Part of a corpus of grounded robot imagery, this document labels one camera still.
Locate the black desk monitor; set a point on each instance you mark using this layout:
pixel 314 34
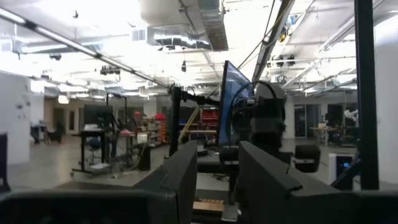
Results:
pixel 98 114

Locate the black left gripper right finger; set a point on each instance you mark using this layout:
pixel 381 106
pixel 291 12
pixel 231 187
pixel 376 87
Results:
pixel 261 180

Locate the yellow ladder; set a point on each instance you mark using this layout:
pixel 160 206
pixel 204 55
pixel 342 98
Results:
pixel 189 124

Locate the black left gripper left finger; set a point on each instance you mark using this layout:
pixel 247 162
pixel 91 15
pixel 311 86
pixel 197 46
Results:
pixel 183 174

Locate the tan wooden board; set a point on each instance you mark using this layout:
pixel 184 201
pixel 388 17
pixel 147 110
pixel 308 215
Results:
pixel 208 206

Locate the black monitor stand post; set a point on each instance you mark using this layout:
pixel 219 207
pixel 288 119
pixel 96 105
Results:
pixel 174 124

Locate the curved blue-screen monitor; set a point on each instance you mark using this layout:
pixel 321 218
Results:
pixel 231 93

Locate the silver rectangular ceiling duct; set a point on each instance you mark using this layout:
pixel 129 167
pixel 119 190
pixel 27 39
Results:
pixel 214 28

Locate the red shelf rack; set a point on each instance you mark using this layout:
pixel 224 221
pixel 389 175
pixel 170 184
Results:
pixel 210 116

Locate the black standing desk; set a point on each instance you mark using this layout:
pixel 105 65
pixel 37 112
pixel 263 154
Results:
pixel 93 146

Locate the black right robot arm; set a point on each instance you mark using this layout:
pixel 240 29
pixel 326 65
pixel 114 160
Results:
pixel 267 118

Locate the white computer tower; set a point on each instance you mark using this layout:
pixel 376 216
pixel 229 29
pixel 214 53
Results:
pixel 340 171

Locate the black vertical frame post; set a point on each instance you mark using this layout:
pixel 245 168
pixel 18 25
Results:
pixel 367 93

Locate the black frame rail with lights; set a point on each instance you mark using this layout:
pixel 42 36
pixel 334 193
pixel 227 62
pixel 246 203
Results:
pixel 65 42

